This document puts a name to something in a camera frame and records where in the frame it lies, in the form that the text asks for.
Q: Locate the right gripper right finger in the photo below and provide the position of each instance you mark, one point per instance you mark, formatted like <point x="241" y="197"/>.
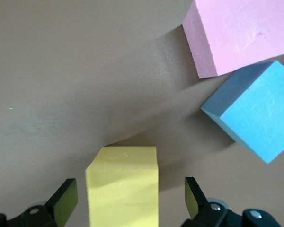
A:
<point x="203" y="212"/>

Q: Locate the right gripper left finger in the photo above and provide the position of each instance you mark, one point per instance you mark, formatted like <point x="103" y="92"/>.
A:
<point x="49" y="210"/>

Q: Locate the yellow foam block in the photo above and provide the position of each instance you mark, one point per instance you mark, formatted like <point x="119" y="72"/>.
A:
<point x="123" y="189"/>

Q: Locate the blue foam block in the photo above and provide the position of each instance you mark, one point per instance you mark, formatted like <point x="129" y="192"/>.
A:
<point x="258" y="113"/>

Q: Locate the brown paper table cover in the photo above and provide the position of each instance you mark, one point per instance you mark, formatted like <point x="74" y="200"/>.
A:
<point x="61" y="71"/>

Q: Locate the pink foam block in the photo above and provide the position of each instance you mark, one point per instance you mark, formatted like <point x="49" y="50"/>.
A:
<point x="239" y="33"/>

